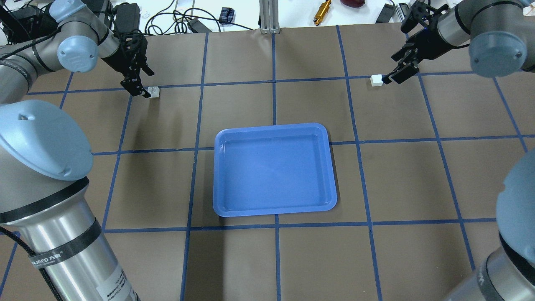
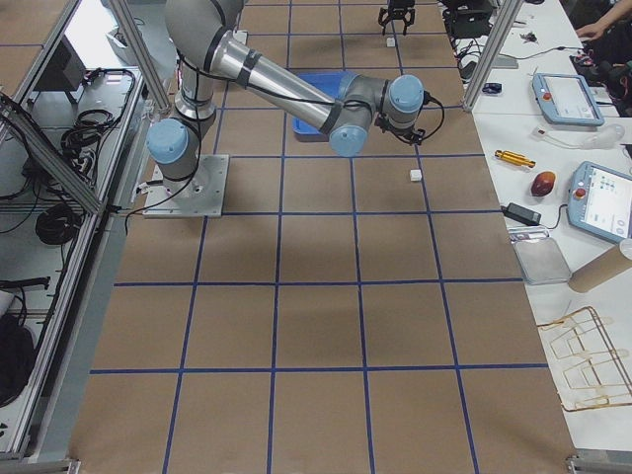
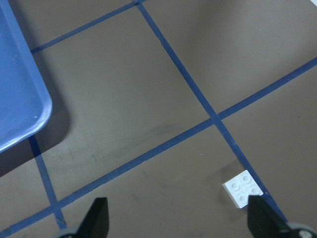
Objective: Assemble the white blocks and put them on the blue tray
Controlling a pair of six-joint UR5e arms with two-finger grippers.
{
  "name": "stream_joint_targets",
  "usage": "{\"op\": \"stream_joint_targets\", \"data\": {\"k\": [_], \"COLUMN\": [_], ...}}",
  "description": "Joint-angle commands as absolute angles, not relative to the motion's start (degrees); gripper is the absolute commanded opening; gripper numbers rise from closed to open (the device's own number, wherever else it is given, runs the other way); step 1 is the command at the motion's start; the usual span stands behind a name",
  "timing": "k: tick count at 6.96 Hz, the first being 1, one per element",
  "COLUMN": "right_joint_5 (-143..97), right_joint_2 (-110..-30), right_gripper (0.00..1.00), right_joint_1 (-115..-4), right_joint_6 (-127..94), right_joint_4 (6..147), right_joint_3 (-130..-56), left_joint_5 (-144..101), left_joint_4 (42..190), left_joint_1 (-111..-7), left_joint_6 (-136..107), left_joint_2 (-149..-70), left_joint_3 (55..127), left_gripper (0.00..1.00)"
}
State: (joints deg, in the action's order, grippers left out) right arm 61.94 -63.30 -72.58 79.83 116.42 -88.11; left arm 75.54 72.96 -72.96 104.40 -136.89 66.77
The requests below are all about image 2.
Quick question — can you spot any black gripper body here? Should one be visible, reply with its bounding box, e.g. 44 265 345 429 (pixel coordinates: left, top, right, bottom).
377 0 416 24
374 113 426 145

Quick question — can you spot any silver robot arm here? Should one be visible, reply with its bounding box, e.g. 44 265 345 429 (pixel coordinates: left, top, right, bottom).
147 1 430 197

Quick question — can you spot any blue plastic tray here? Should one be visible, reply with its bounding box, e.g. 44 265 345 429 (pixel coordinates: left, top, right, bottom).
290 71 356 145

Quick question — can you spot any small blue black device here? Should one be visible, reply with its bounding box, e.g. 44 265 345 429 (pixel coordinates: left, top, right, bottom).
482 82 503 95

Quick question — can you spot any gold cylindrical tool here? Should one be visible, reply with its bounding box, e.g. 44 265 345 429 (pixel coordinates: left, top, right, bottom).
494 150 536 169

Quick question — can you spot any black power adapter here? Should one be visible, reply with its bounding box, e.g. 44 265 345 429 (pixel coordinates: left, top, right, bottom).
501 202 541 226

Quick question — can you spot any teach pendant far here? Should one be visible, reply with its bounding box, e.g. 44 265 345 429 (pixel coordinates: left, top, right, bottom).
531 73 604 126

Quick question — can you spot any teach pendant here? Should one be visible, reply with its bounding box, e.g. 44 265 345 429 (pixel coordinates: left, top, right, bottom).
531 73 604 126
567 161 631 243

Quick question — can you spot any metal tin box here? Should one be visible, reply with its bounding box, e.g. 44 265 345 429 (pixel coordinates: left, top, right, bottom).
508 226 572 285

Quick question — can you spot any teach pendant near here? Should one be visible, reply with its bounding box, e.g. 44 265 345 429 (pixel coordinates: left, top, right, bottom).
567 161 631 243

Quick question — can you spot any cardboard tube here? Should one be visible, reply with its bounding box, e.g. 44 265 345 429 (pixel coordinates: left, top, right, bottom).
568 238 631 293

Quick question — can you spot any aluminium frame post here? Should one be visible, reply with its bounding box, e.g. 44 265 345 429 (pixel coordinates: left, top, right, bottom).
463 0 521 112

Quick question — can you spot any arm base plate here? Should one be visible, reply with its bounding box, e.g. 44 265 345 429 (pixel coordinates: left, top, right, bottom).
143 154 230 218

